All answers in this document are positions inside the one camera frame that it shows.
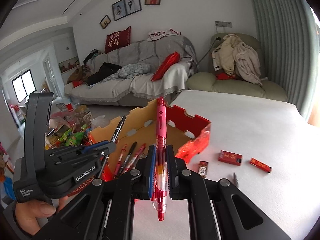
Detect black marker pen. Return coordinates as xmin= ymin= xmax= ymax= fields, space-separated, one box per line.
xmin=118 ymin=141 xmax=137 ymax=175
xmin=97 ymin=115 xmax=126 ymax=179

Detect dark red embroidered cushion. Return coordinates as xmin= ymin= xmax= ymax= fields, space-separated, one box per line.
xmin=105 ymin=26 xmax=131 ymax=54

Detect person's left hand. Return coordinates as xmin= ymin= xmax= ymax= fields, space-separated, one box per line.
xmin=15 ymin=196 xmax=68 ymax=236

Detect grey covered sofa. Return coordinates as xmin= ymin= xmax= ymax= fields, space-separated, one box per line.
xmin=64 ymin=35 xmax=198 ymax=106

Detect framed wall pictures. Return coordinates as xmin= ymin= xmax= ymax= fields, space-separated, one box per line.
xmin=99 ymin=0 xmax=162 ymax=30

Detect red patterned gel pen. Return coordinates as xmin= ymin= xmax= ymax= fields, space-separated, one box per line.
xmin=151 ymin=96 xmax=168 ymax=222

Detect mahjong pattern lighter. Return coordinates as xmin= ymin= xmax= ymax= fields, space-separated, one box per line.
xmin=197 ymin=161 xmax=208 ymax=178

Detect bright red cushion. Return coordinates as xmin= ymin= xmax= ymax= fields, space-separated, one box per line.
xmin=151 ymin=51 xmax=180 ymax=82

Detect snack packets pile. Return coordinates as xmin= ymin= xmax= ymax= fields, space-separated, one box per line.
xmin=45 ymin=102 xmax=93 ymax=150

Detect slim red lighter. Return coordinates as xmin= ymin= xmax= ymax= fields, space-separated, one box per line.
xmin=249 ymin=158 xmax=272 ymax=173

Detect pink red gel pen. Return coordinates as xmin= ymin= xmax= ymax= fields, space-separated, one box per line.
xmin=114 ymin=144 xmax=127 ymax=178

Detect dark grey gel pen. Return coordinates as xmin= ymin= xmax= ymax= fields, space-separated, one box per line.
xmin=233 ymin=172 xmax=239 ymax=188

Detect clear plastic bag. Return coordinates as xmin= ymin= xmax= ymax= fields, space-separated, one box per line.
xmin=91 ymin=115 xmax=110 ymax=129

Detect wall power socket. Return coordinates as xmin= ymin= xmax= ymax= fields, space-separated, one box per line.
xmin=215 ymin=21 xmax=232 ymax=28

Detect beige clothes pile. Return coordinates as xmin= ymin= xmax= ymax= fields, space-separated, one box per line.
xmin=212 ymin=34 xmax=263 ymax=86

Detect red cardboard fruit box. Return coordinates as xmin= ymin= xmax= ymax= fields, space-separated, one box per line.
xmin=67 ymin=97 xmax=212 ymax=197

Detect green curtain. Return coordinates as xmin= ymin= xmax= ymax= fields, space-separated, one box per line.
xmin=252 ymin=0 xmax=319 ymax=119

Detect green armchair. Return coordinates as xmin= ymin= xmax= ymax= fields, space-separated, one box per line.
xmin=187 ymin=33 xmax=287 ymax=101

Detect red lighter gold characters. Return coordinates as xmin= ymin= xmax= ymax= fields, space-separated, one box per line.
xmin=218 ymin=150 xmax=242 ymax=166

